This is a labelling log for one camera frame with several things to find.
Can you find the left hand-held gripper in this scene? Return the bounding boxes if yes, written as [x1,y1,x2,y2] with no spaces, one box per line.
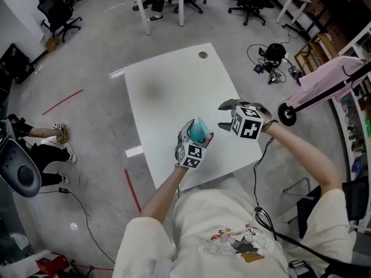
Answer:
[174,119,216,170]

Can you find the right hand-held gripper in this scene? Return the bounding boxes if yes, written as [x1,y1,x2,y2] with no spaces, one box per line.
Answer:
[217,98,273,141]

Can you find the teal plastic bottle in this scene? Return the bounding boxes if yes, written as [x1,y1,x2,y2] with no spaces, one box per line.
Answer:
[189,122,210,143]

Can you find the person's right forearm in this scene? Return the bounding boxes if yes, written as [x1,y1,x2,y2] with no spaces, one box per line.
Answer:
[262,120,343,198]

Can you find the person's left forearm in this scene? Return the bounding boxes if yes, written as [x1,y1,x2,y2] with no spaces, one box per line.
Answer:
[140,165,191,222]

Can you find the dark wrist band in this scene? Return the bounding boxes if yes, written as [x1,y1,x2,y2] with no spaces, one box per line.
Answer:
[261,119,279,133]

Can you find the black cart wheel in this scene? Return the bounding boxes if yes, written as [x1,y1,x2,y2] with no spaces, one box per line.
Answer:
[277,103,297,126]

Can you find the black round bag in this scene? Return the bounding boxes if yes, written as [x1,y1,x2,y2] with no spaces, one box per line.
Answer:
[265,42,287,61]

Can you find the person's cream printed t-shirt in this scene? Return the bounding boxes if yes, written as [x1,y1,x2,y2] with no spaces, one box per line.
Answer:
[112,181,357,278]

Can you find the black cart bar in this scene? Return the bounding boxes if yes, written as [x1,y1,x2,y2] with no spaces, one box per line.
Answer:
[291,64,371,112]

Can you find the white shelf with toys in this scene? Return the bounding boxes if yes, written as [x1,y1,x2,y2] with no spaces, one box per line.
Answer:
[330,21,371,234]

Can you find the small brown cardboard box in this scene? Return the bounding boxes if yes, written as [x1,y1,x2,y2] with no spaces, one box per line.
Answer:
[44,36,61,52]

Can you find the black folding stand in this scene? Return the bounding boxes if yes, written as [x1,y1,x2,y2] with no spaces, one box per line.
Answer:
[69,259,98,278]

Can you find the gray plastic chair seat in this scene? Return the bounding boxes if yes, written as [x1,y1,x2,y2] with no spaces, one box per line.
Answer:
[0,139,42,199]

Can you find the red tool case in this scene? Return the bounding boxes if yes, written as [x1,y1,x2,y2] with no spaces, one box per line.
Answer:
[35,253,70,277]

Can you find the black equipment case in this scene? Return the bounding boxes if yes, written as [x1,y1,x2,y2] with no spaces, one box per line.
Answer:
[0,43,32,84]

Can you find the white storage shelf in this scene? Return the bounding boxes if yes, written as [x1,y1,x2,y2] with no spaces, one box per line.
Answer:
[0,249,53,278]

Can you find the tangled black cables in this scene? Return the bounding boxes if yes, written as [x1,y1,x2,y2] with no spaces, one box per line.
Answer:
[246,42,290,84]

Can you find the thick black cable bundle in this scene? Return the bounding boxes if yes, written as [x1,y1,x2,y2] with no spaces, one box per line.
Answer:
[253,136,353,270]

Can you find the wooden frame crate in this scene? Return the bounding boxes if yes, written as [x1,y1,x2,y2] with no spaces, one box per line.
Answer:
[293,32,340,67]

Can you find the gray backpack shoulder strap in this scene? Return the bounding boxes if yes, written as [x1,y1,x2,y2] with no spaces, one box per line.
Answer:
[288,259,318,278]
[152,258,173,278]

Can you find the thin black power cable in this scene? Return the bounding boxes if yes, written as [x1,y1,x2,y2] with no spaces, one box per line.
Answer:
[38,187,117,265]

